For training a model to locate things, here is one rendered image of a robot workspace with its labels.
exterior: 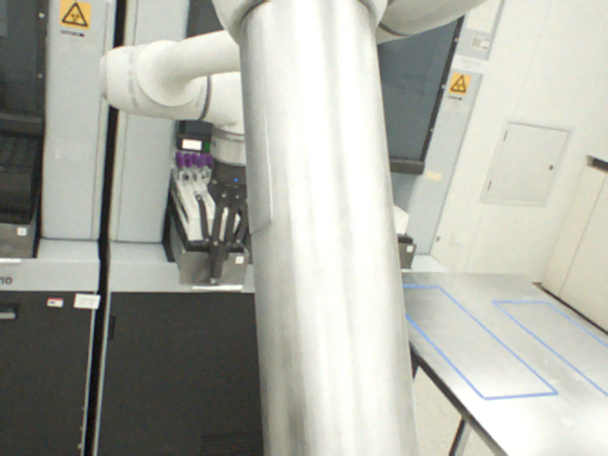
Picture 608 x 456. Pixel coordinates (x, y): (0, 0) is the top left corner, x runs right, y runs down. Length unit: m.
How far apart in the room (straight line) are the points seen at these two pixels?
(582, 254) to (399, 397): 3.12
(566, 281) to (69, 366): 2.76
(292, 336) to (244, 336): 1.05
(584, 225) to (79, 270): 2.76
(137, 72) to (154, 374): 0.73
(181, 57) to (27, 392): 0.84
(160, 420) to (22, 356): 0.36
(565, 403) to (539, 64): 2.31
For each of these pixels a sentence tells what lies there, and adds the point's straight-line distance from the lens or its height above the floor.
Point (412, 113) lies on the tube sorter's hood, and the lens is 1.42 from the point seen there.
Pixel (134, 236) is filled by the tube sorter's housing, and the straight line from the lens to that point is 1.33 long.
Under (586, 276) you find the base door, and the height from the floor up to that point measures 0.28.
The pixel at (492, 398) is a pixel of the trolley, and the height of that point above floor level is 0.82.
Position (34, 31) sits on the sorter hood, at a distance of 1.21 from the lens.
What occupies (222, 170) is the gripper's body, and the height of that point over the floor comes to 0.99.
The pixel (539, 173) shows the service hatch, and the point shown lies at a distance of 3.29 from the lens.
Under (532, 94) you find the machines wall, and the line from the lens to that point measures 3.11.
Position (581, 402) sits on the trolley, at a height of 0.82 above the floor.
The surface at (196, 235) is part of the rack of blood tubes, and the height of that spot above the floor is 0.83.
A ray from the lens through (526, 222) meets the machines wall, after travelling 3.37.
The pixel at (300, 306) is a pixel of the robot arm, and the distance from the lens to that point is 0.35.
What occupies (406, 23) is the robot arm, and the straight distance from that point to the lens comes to 0.61.
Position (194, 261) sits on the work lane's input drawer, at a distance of 1.16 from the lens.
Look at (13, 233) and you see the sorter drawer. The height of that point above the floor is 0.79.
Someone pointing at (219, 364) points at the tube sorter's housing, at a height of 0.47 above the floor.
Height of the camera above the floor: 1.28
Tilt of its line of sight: 20 degrees down
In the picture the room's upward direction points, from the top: 12 degrees clockwise
